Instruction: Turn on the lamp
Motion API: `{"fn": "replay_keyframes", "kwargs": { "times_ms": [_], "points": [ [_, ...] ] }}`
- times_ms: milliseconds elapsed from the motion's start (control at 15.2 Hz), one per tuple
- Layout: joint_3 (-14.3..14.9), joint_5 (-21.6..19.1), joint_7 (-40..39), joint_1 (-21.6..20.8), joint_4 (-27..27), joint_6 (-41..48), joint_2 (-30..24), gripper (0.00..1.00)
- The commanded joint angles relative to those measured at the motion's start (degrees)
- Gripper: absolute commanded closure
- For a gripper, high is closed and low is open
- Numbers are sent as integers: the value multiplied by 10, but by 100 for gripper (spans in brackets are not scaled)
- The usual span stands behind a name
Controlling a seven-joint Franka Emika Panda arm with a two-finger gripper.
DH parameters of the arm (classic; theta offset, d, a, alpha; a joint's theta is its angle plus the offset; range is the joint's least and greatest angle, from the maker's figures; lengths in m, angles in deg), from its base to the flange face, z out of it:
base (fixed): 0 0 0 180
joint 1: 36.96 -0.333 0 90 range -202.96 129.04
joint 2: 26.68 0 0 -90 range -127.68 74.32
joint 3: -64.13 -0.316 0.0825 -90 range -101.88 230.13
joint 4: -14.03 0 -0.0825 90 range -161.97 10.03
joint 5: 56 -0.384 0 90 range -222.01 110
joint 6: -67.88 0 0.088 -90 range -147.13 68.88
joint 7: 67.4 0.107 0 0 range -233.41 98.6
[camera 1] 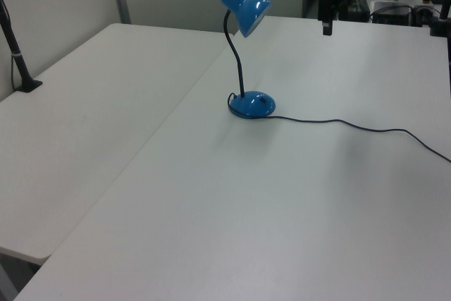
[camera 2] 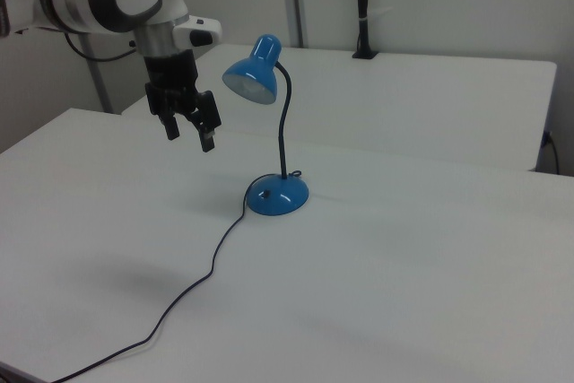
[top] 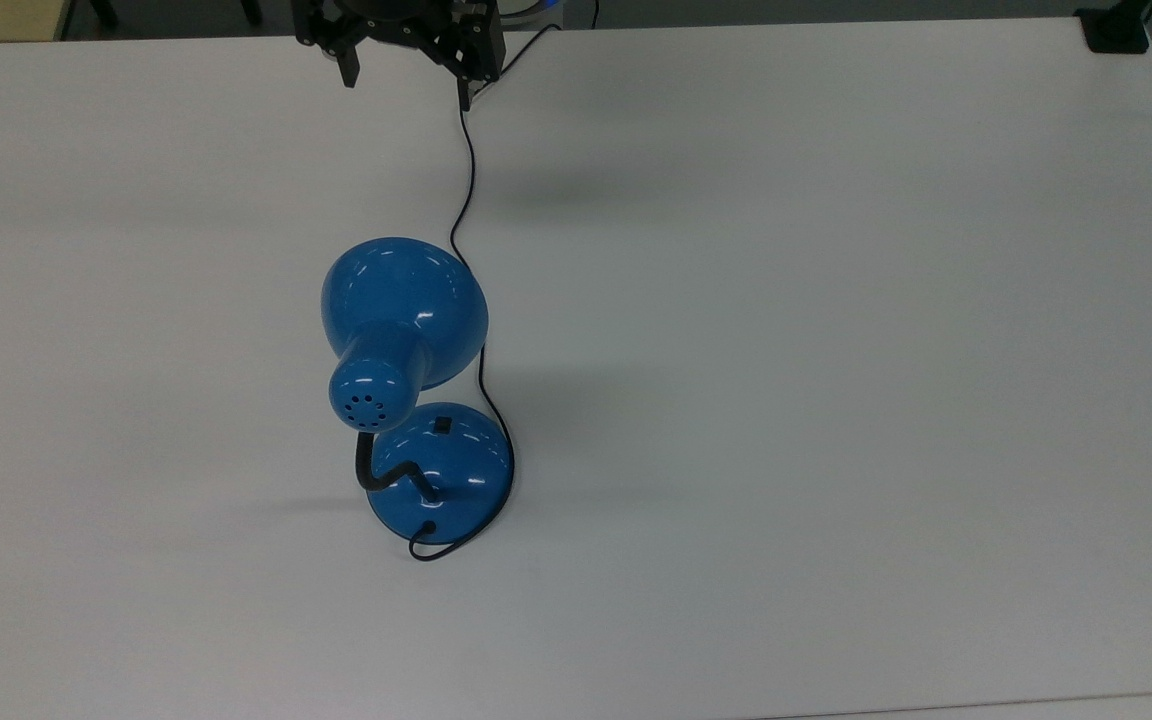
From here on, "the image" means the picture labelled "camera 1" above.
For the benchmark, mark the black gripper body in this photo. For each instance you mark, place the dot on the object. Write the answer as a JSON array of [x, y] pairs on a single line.
[[324, 6]]

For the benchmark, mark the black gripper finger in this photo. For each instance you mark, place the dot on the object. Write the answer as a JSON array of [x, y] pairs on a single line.
[[325, 28], [330, 29]]

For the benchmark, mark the blue gooseneck desk lamp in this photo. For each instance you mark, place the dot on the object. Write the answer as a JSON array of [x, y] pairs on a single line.
[[252, 10]]

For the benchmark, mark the black electronics box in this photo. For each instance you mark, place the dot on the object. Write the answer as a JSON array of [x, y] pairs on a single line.
[[391, 13]]

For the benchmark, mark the black clamped camera pole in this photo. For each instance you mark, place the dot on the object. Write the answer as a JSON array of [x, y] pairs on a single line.
[[17, 58]]

